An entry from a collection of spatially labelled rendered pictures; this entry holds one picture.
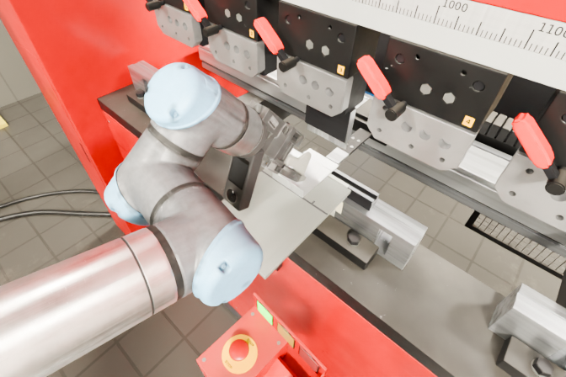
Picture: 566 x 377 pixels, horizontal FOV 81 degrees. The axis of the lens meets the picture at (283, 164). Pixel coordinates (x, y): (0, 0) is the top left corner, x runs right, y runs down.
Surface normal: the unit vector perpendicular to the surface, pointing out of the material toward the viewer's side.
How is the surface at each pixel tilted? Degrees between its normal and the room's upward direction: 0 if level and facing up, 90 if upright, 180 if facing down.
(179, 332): 0
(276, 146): 40
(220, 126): 94
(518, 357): 0
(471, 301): 0
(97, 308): 48
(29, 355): 66
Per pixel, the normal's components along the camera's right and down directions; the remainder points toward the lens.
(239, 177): -0.63, 0.18
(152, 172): -0.11, -0.64
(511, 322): -0.66, 0.51
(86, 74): 0.75, 0.47
